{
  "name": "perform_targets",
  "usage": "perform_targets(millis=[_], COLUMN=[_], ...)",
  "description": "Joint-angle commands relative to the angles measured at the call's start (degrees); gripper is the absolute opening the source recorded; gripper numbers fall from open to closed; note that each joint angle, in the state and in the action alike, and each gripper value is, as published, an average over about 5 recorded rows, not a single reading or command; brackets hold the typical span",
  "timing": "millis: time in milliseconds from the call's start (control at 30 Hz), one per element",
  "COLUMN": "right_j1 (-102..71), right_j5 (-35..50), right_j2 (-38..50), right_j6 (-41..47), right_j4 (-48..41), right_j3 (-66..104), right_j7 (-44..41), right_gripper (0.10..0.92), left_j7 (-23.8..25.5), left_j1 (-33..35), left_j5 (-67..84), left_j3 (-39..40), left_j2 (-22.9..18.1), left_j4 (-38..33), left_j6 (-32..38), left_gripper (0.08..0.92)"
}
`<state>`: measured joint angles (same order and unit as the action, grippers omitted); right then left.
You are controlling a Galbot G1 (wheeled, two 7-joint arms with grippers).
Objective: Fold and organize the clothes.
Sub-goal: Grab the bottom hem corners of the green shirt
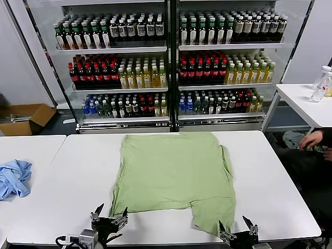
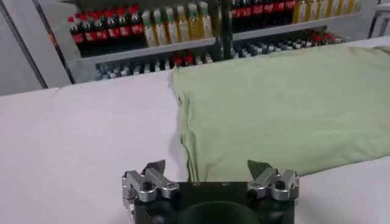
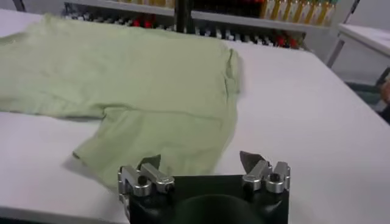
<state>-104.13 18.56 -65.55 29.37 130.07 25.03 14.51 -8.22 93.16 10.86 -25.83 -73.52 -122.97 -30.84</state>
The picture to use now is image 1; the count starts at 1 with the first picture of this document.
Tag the yellow juice bottle white cap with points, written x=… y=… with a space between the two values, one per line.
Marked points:
x=260 y=104
x=230 y=75
x=269 y=74
x=139 y=79
x=238 y=75
x=254 y=74
x=262 y=74
x=155 y=78
x=164 y=109
x=163 y=78
x=246 y=74
x=253 y=105
x=123 y=79
x=131 y=79
x=147 y=79
x=157 y=109

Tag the white beverage display shelf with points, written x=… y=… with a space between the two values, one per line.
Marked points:
x=228 y=46
x=111 y=49

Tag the clear plastic bottle white cap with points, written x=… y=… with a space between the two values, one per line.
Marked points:
x=319 y=88

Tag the dark drink bottle black label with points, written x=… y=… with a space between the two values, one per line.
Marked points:
x=141 y=30
x=131 y=30
x=282 y=26
x=256 y=27
x=114 y=30
x=151 y=30
x=122 y=30
x=265 y=27
x=274 y=27
x=160 y=29

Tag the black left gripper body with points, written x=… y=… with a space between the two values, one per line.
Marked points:
x=105 y=227

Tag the cola bottle red cap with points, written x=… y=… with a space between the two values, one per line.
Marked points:
x=191 y=72
x=105 y=75
x=143 y=107
x=73 y=75
x=214 y=72
x=239 y=103
x=246 y=102
x=114 y=75
x=81 y=75
x=222 y=72
x=199 y=72
x=150 y=107
x=89 y=75
x=207 y=72
x=97 y=75
x=183 y=72

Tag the small white flat floor object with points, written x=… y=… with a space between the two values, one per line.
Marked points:
x=68 y=121

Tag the person's black sleeved forearm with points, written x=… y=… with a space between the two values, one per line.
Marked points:
x=328 y=136

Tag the dark tea bottle green cap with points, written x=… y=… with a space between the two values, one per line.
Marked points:
x=202 y=33
x=229 y=33
x=220 y=33
x=69 y=40
x=96 y=39
x=61 y=40
x=78 y=39
x=184 y=33
x=211 y=33
x=87 y=39
x=105 y=38
x=193 y=33

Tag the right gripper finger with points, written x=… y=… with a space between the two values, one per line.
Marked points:
x=253 y=229
x=226 y=234

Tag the dark tea bottle white cap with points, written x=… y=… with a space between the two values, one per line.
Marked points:
x=114 y=110
x=225 y=105
x=128 y=109
x=212 y=105
x=219 y=105
x=121 y=109
x=135 y=109
x=232 y=104

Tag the open brown cardboard box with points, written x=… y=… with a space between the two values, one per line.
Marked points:
x=39 y=116

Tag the clear green label water bottle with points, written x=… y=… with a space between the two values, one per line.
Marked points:
x=197 y=105
x=100 y=110
x=107 y=110
x=205 y=105

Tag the grey metal parts bundle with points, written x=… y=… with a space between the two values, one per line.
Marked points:
x=15 y=118

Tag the person's bare hand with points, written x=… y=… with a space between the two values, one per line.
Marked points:
x=329 y=155
x=312 y=138

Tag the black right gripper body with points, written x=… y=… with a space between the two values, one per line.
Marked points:
x=243 y=241

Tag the dark drink bottle beige label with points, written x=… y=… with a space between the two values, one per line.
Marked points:
x=239 y=28
x=247 y=28

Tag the blue water bottle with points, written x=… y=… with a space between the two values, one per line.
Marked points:
x=190 y=106
x=85 y=110
x=182 y=106
x=93 y=110

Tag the light green printed t-shirt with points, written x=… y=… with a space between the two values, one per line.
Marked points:
x=171 y=168

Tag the crumpled grey garment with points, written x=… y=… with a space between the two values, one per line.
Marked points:
x=291 y=138

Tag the person's black trousered legs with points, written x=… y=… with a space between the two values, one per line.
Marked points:
x=306 y=168

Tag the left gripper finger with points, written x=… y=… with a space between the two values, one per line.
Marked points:
x=96 y=215
x=123 y=219

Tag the small dark handheld object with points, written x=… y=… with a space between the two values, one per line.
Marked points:
x=315 y=148

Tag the small white side table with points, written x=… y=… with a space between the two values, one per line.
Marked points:
x=295 y=96

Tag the crumpled light blue garment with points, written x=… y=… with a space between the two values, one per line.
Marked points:
x=15 y=179

